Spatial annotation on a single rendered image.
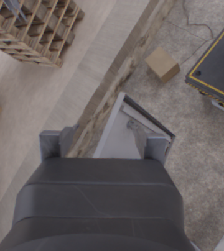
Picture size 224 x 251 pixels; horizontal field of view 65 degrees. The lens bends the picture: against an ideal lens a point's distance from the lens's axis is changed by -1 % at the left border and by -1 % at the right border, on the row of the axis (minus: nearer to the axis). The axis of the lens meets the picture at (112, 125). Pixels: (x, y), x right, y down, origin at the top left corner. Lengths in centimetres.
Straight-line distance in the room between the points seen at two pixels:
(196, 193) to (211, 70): 96
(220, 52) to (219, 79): 22
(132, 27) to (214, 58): 89
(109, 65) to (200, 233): 167
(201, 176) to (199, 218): 32
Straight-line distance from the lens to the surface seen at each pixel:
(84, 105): 189
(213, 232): 170
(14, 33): 217
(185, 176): 168
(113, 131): 54
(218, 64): 155
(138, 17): 209
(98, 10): 257
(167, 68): 185
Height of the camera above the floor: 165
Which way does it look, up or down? 54 degrees down
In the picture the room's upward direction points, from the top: 65 degrees counter-clockwise
